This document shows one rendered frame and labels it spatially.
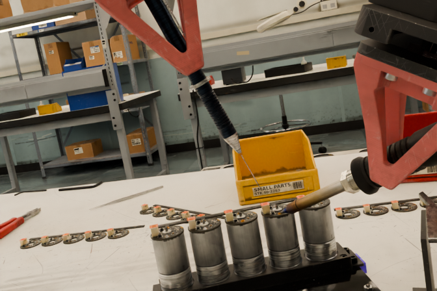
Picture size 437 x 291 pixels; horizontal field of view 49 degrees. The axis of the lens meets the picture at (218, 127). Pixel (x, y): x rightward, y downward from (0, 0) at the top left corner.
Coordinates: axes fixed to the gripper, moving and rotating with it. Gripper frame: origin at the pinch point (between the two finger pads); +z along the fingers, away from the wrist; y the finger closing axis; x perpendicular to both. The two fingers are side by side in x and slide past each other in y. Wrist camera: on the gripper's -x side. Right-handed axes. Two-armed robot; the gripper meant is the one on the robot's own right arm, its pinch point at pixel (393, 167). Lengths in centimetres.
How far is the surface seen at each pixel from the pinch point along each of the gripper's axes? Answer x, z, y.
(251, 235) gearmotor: -6.9, 9.0, 1.8
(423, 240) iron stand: 3.5, 2.1, 2.3
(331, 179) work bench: -12.0, 17.4, -26.3
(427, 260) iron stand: 4.1, 3.1, 2.3
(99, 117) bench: -198, 121, -143
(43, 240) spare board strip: -33.0, 27.7, 1.4
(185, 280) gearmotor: -9.2, 12.9, 5.6
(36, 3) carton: -249, 66, -131
